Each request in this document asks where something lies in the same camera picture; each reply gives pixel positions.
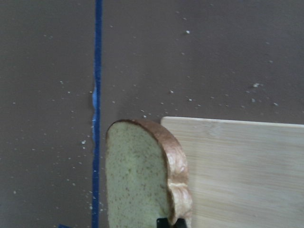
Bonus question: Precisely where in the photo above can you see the bread slice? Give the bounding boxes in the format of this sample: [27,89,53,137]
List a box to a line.
[105,120,193,228]

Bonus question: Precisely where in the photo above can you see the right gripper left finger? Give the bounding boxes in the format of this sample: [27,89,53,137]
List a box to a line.
[156,218,169,228]

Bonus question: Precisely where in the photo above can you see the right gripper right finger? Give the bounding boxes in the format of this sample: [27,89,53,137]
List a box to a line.
[174,218,187,228]

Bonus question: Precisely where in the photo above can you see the wooden cutting board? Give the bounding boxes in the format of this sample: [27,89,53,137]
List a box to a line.
[161,117,304,228]

